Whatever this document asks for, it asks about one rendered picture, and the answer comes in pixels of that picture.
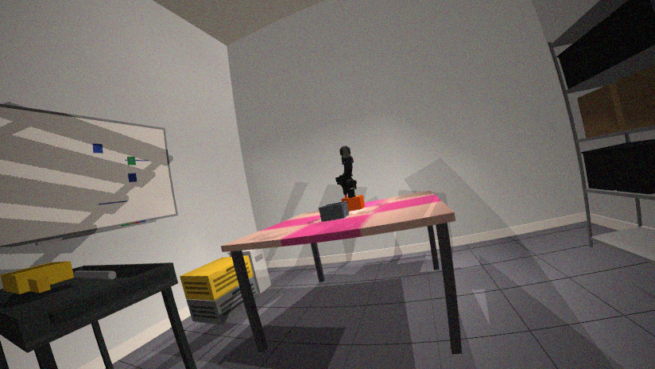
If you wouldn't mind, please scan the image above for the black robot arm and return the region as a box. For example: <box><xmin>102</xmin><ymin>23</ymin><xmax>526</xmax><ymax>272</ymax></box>
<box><xmin>335</xmin><ymin>146</ymin><xmax>357</xmax><ymax>198</ymax></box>

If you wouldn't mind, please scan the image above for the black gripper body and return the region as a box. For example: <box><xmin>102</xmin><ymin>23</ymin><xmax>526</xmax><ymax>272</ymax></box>
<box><xmin>337</xmin><ymin>172</ymin><xmax>357</xmax><ymax>185</ymax></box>

